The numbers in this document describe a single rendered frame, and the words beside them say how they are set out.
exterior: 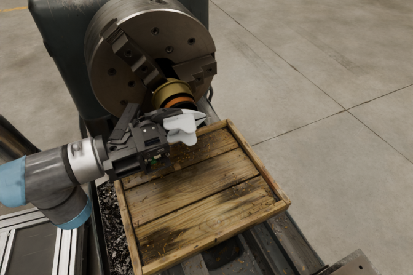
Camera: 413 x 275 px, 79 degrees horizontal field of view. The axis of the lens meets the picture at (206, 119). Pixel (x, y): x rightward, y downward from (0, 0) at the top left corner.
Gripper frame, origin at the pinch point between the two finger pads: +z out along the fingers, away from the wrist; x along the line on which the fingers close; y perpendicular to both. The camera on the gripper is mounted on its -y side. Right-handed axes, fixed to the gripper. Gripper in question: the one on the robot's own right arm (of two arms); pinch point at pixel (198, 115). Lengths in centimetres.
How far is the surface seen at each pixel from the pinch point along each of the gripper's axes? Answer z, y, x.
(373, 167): 130, -6, -107
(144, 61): -7.1, -10.4, 9.0
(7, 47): -111, -292, -108
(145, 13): -4.2, -16.3, 15.9
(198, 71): 4.7, -10.9, 2.9
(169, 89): -3.9, -5.4, 4.3
